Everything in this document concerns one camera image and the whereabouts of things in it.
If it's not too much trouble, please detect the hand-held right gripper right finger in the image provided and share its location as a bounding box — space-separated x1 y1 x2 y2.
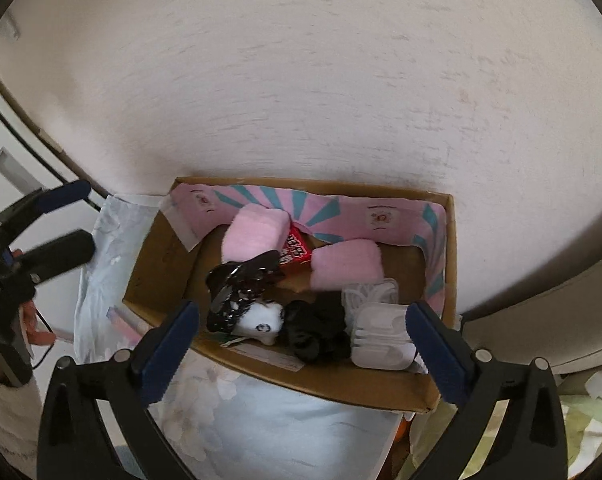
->
396 300 568 480

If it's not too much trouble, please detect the white plush toy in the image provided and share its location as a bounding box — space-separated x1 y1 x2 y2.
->
238 299 286 347

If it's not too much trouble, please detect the white cable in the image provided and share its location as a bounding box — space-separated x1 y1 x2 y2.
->
341 277 399 333

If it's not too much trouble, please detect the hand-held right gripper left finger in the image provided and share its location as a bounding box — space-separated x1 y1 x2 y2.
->
37 300 202 480

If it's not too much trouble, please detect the white earphone case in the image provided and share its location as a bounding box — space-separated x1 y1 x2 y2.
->
351 304 417 371

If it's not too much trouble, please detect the black glossy hair claw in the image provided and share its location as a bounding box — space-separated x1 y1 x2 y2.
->
206 250 284 333

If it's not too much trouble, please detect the black scrunchie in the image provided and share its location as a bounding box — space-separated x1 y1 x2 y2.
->
281 300 354 363

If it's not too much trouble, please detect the cardboard box with pink lining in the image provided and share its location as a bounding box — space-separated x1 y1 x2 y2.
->
122 176 454 415

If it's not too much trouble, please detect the black wall cable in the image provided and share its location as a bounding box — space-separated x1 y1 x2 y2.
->
0 85 106 211

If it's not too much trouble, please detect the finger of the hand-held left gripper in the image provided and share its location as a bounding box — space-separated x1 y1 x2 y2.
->
12 230 96 287
0 179 92 237

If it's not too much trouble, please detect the pink strip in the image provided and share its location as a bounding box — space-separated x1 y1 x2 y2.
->
108 307 152 336

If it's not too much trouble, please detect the white shipping label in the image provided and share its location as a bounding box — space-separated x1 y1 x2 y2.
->
221 337 307 372

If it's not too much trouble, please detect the red milk carton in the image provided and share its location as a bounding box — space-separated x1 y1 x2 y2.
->
280 225 313 277

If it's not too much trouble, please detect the person's left forearm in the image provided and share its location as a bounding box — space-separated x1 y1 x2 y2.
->
0 345 44 476

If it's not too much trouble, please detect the green patterned blanket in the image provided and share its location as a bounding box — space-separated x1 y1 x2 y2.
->
411 370 602 480

